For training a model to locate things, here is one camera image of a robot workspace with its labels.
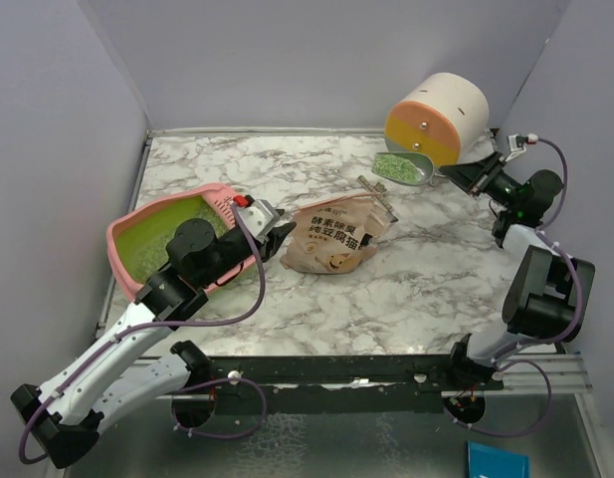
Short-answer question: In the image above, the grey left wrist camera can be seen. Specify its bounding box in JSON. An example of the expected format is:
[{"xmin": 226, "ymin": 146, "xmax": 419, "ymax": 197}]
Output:
[{"xmin": 233, "ymin": 195, "xmax": 274, "ymax": 243}]

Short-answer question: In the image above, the green cat litter pile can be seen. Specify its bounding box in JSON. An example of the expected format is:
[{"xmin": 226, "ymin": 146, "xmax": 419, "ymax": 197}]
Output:
[{"xmin": 372, "ymin": 153, "xmax": 421, "ymax": 184}]

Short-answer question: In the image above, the white bag sealing clip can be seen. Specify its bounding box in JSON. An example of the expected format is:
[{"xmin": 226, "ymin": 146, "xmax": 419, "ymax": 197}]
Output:
[{"xmin": 356, "ymin": 175, "xmax": 399, "ymax": 224}]

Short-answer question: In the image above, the peach cat litter bag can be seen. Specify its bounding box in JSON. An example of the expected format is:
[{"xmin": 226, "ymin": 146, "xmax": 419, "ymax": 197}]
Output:
[{"xmin": 281, "ymin": 192, "xmax": 391, "ymax": 275}]

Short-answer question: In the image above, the blue card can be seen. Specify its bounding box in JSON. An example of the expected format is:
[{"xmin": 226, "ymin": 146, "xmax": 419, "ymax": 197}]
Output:
[{"xmin": 468, "ymin": 442, "xmax": 530, "ymax": 478}]

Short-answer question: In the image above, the pink green litter box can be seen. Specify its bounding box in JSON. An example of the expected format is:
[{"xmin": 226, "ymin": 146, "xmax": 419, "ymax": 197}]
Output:
[{"xmin": 106, "ymin": 182, "xmax": 237, "ymax": 301}]

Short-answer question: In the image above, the round pastel drawer cabinet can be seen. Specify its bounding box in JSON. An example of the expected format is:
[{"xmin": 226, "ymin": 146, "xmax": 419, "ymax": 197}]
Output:
[{"xmin": 384, "ymin": 73, "xmax": 490, "ymax": 167}]

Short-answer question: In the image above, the silver metal litter scoop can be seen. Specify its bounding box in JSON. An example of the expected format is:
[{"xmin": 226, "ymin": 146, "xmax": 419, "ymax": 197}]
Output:
[{"xmin": 372, "ymin": 152, "xmax": 436, "ymax": 187}]

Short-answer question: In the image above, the aluminium frame profile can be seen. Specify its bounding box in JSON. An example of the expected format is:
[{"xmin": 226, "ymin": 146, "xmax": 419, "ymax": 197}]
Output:
[{"xmin": 499, "ymin": 354, "xmax": 593, "ymax": 395}]

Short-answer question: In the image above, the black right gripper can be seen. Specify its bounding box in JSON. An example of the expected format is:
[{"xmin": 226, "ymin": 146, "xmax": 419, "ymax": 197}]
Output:
[{"xmin": 439, "ymin": 151, "xmax": 520, "ymax": 212}]

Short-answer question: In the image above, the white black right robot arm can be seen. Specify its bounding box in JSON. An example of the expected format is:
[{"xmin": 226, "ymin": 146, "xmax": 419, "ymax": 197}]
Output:
[{"xmin": 439, "ymin": 152, "xmax": 595, "ymax": 389}]

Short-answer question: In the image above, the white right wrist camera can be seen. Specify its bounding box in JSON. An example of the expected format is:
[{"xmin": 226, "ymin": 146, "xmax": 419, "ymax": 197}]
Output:
[{"xmin": 503, "ymin": 133, "xmax": 538, "ymax": 163}]

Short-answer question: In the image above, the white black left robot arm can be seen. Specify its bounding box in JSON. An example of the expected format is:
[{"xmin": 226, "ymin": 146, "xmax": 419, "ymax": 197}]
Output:
[{"xmin": 11, "ymin": 200, "xmax": 296, "ymax": 469}]

